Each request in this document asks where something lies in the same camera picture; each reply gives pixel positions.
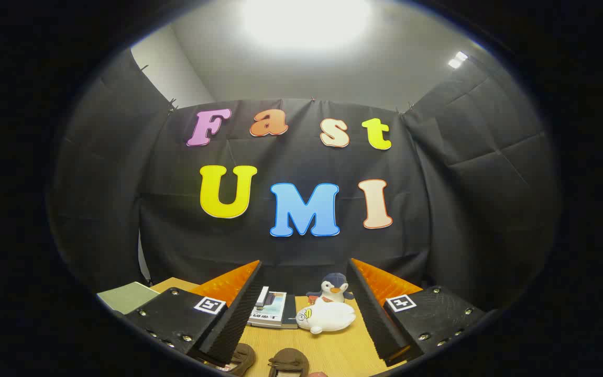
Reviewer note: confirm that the white plush toy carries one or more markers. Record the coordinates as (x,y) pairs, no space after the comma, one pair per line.
(332,317)

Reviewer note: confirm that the brown fuzzy shoe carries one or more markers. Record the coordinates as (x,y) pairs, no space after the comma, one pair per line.
(288,358)
(246,356)

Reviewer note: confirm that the penguin plush toy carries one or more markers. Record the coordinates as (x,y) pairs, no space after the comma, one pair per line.
(332,287)

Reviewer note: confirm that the black book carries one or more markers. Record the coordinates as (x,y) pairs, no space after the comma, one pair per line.
(291,314)

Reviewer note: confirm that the beige fabric storage box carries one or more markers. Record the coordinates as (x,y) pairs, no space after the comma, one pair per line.
(128,297)

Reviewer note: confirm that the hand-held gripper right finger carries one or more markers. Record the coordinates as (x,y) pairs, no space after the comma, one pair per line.
(372,314)

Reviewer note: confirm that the large ceiling light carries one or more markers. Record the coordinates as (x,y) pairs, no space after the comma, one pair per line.
(306,21)

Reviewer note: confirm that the black backdrop cloth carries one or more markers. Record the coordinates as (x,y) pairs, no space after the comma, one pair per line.
(291,251)

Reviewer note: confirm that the light blue cover book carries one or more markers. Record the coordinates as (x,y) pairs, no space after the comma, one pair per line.
(275,306)

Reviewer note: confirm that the small photo cover book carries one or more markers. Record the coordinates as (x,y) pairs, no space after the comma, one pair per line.
(262,296)

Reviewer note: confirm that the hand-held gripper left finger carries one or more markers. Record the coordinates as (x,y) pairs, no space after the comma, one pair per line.
(238,314)

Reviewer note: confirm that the small ceiling light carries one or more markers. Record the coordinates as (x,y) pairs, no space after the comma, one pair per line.
(457,59)

